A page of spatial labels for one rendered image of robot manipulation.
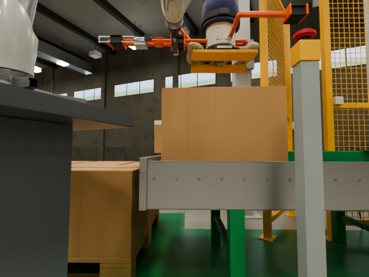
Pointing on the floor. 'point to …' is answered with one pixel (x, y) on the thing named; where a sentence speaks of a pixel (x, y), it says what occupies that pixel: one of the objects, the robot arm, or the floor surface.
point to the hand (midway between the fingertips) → (175, 42)
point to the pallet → (110, 268)
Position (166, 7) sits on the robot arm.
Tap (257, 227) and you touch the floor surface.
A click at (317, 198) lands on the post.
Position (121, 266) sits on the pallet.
